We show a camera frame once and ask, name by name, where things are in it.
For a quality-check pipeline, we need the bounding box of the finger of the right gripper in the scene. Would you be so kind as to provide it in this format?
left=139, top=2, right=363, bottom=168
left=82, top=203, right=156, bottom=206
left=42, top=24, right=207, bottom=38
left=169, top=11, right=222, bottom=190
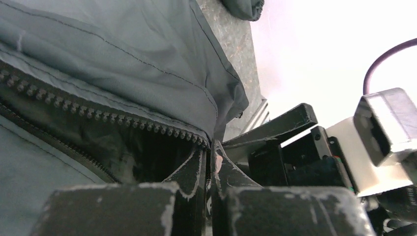
left=222, top=103, right=318, bottom=149

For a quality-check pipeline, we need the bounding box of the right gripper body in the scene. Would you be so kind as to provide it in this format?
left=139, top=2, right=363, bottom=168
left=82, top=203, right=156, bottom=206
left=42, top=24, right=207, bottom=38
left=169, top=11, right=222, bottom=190
left=248, top=126, right=356, bottom=192

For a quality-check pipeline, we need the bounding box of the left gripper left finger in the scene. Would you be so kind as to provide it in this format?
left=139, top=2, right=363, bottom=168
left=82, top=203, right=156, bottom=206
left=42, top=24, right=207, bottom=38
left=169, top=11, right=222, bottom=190
left=31, top=150, right=207, bottom=236

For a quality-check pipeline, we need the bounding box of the grey gradient hooded jacket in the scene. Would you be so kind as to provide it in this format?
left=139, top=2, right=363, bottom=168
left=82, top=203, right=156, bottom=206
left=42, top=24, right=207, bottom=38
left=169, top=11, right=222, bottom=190
left=0, top=0, right=249, bottom=236

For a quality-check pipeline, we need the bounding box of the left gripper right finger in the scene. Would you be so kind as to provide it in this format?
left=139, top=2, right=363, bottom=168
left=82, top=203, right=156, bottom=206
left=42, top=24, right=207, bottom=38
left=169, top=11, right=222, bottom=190
left=210, top=141, right=374, bottom=236

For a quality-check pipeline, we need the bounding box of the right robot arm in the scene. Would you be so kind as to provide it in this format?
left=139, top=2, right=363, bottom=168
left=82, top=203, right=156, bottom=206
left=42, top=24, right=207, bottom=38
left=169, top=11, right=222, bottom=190
left=212, top=103, right=417, bottom=236

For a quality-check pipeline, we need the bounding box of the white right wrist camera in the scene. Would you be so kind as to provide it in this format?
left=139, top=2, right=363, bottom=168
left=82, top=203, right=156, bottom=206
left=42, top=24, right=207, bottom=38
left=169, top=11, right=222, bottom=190
left=327, top=88, right=417, bottom=197

